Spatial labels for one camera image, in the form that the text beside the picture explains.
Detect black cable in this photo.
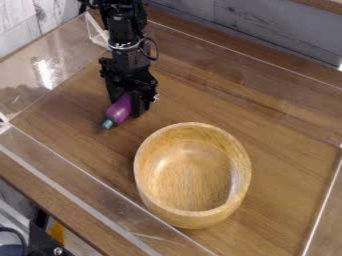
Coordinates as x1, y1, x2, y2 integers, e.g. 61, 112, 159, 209
0, 226, 29, 256

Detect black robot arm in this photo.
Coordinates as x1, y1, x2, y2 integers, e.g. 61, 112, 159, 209
77, 0, 159, 117

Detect black clamp with screw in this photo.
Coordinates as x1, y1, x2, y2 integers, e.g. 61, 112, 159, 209
26, 222, 75, 256

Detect purple toy eggplant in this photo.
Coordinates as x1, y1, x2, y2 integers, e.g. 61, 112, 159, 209
101, 93, 132, 129

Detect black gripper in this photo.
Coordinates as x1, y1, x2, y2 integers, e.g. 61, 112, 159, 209
99, 48, 157, 118

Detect clear acrylic tray walls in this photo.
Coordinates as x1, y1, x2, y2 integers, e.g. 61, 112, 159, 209
0, 11, 342, 256

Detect clear acrylic corner bracket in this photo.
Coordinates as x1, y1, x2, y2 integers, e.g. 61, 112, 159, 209
84, 13, 108, 49

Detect brown wooden bowl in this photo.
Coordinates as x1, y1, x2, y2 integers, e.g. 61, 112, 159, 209
133, 122, 252, 229

